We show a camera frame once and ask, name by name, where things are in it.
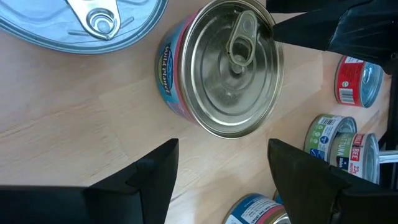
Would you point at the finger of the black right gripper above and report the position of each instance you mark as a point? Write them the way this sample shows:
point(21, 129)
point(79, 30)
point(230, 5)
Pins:
point(304, 4)
point(301, 34)

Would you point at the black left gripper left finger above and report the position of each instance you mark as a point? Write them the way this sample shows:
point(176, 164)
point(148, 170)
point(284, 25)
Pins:
point(149, 186)

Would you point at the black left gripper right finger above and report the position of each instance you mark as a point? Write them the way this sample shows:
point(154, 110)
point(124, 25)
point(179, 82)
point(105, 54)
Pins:
point(298, 180)

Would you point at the green Bumble Bee tuna can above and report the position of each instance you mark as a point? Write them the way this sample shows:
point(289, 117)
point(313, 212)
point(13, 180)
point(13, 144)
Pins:
point(323, 137)
point(354, 155)

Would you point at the olive green tuna can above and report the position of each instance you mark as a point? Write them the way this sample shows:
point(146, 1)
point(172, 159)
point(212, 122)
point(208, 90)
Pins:
point(46, 25)

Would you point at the red seafood can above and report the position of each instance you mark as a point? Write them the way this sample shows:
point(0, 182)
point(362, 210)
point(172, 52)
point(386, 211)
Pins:
point(351, 81)

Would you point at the silver metal cylinder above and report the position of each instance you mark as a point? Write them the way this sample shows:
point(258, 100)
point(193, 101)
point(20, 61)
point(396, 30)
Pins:
point(388, 156)

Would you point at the black table edge frame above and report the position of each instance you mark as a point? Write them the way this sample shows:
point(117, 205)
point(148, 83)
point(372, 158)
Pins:
point(392, 109)

